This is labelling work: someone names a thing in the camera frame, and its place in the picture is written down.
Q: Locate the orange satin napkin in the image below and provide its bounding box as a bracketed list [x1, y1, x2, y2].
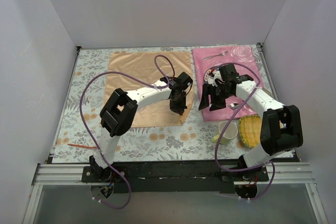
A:
[103, 51, 194, 127]

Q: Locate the yellow woven bamboo basket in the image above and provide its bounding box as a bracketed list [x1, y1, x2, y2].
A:
[238, 115, 262, 148]

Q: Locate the floral patterned tablecloth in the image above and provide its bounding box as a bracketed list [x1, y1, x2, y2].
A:
[52, 45, 295, 164]

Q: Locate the silver spoon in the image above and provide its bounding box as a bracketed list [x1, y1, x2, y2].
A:
[227, 103, 240, 110]

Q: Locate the yellow-green mug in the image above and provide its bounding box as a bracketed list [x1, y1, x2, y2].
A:
[212, 121, 238, 145]

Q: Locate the orange red stick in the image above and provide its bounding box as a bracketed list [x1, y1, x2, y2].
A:
[67, 143, 97, 149]

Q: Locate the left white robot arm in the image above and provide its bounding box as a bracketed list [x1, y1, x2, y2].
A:
[89, 72, 193, 182]

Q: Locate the silver fork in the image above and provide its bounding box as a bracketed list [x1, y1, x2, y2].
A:
[203, 50, 228, 61]

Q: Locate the pink floral placemat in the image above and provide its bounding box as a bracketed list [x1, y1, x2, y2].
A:
[192, 46, 264, 122]

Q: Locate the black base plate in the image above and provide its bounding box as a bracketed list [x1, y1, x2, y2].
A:
[81, 160, 269, 194]

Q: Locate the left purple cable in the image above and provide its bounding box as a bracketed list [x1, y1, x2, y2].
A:
[79, 55, 175, 209]

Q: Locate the white plate green rim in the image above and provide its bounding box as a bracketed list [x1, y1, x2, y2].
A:
[204, 67, 222, 87]

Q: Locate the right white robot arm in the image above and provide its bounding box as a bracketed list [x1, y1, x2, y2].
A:
[198, 62, 303, 181]

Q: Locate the aluminium frame rail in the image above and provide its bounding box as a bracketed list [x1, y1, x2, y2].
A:
[24, 161, 328, 223]

